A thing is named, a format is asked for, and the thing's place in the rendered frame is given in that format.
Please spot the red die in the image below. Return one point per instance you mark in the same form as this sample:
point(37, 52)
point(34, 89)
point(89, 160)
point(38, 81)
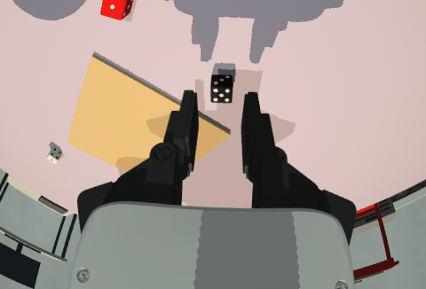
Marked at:
point(116, 9)

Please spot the white die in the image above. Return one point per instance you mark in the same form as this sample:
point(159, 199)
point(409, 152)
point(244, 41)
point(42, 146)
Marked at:
point(54, 155)

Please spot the orange mat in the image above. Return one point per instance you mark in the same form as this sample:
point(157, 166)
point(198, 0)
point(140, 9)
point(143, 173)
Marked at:
point(119, 119)

